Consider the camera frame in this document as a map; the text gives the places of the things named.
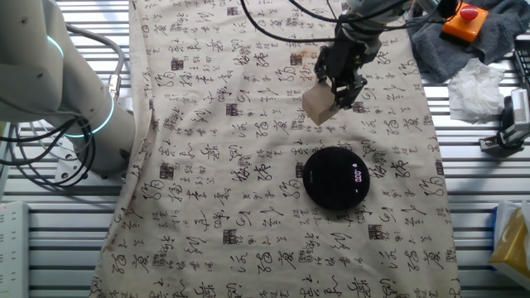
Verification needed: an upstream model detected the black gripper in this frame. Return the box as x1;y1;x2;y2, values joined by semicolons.
314;35;381;110

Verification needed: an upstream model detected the light wooden cube block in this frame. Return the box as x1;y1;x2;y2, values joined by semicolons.
301;80;339;127

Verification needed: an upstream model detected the black round digital scale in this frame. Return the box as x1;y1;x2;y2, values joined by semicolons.
301;146;371;211

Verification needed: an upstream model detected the grey towel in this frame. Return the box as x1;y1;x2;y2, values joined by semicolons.
407;0;530;84

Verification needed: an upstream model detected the beige calligraphy print cloth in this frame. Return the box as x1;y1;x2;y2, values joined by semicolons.
89;0;461;298

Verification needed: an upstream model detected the orange emergency stop box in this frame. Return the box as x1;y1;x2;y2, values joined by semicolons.
440;2;489;45

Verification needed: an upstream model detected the crumpled white tissue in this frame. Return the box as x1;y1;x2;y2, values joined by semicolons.
446;57;507;124

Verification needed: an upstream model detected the black keyboard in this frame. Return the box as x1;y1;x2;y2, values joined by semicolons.
512;48;530;89

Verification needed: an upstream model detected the yellow tissue pack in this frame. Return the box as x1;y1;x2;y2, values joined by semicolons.
488;200;530;279

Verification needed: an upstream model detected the white power strip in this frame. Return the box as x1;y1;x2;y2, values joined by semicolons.
0;201;31;298

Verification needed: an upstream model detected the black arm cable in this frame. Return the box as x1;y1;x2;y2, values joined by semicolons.
238;0;417;45

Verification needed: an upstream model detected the small silver camera on stand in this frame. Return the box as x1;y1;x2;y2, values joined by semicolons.
479;88;530;158

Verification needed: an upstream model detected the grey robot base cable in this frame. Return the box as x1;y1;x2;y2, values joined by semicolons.
65;23;126;101

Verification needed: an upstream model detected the black base cable bundle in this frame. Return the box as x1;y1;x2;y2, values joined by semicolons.
0;117;97;190

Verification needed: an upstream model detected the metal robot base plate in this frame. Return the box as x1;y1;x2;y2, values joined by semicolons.
55;139;126;184

